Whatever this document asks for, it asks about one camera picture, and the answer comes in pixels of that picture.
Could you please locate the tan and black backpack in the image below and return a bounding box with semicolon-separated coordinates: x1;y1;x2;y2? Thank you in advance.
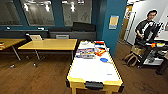
123;44;147;67

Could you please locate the brown wooden door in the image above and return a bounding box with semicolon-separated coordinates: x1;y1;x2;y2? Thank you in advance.
119;4;133;42

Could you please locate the small beige box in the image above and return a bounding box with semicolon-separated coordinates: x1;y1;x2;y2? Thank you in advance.
29;34;44;42

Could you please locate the large wall window panel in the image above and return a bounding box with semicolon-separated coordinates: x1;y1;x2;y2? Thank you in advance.
62;0;93;27
0;0;22;26
20;0;56;27

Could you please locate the person in dark clothes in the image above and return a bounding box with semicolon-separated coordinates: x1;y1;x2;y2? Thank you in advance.
134;8;160;45

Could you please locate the yellow air hockey table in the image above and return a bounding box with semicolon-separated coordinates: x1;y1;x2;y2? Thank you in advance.
65;39;125;94

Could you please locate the black wheeled cart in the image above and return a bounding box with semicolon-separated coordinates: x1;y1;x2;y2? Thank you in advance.
136;22;168;68

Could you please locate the dark grey sofa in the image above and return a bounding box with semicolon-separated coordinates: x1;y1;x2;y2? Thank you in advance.
48;21;98;41

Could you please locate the red flat item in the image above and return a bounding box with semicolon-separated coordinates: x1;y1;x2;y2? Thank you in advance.
94;40;106;46

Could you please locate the orange plastic item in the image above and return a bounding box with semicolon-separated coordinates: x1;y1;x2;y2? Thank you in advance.
94;46;107;57

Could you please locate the white wall outlet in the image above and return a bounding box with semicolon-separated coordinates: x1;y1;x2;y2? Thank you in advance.
37;27;45;31

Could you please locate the pale round item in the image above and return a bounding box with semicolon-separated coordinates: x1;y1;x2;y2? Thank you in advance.
79;40;91;47

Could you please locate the beige wall sign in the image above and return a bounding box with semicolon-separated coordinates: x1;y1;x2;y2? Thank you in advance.
108;14;120;31

